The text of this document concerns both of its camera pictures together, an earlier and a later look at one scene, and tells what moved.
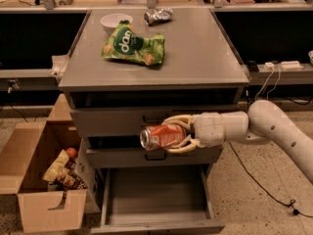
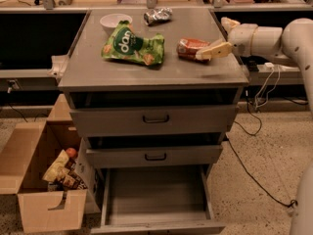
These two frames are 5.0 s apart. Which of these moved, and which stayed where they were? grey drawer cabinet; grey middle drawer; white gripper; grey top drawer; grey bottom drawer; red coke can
Moved: red coke can; white gripper
Stayed: grey top drawer; grey middle drawer; grey bottom drawer; grey drawer cabinet
